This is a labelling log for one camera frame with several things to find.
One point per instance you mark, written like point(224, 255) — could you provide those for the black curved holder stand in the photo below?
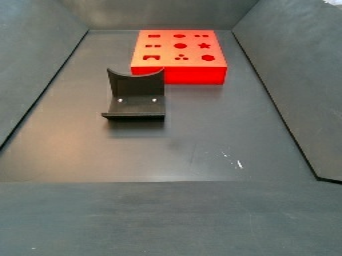
point(138, 95)

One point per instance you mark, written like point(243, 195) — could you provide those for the red shape sorter block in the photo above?
point(188, 53)

